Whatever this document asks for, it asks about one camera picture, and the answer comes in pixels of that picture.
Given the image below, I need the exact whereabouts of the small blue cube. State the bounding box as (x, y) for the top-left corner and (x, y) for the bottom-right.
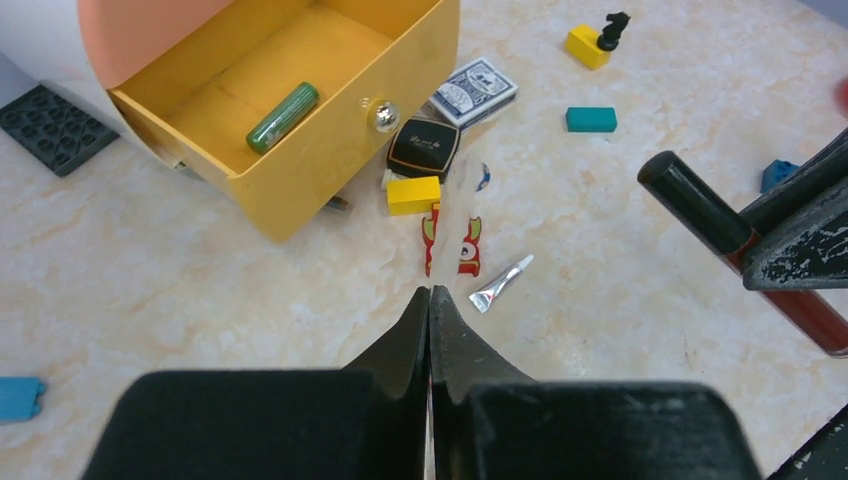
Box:
(0, 377), (47, 424)

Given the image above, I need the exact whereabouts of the yellow cube block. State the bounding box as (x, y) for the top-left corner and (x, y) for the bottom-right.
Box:
(386, 176), (441, 216)

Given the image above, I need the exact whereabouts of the yellow block with black knob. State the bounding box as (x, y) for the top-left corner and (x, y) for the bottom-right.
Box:
(564, 12), (631, 71)

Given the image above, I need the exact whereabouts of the black square compact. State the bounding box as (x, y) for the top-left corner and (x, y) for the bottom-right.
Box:
(387, 117), (461, 183)

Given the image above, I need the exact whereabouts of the white round drawer organizer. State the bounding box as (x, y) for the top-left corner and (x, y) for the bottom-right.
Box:
(1, 1), (460, 242)

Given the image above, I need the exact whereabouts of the dark red lipstick tube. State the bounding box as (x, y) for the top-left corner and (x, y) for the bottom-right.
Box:
(637, 151), (847, 358)

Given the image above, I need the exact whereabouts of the blue lego brick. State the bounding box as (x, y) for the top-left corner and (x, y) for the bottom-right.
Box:
(760, 159), (799, 194)

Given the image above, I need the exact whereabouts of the black lego plate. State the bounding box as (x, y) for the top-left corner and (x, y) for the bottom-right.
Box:
(1, 85), (119, 177)

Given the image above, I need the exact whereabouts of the teal block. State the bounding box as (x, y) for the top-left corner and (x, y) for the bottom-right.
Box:
(564, 107), (618, 133)

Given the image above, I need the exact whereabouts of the blue playing card box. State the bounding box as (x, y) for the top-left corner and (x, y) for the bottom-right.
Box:
(422, 57), (519, 131)

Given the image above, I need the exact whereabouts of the silver small tube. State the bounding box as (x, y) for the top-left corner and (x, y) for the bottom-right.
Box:
(468, 254), (535, 314)

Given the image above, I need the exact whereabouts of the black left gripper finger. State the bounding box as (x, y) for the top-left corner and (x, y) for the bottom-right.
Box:
(743, 179), (847, 291)
(740, 130), (847, 236)
(429, 286), (761, 479)
(83, 287), (431, 479)

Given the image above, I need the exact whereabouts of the green tube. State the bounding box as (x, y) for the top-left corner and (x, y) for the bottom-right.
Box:
(245, 82), (320, 155)

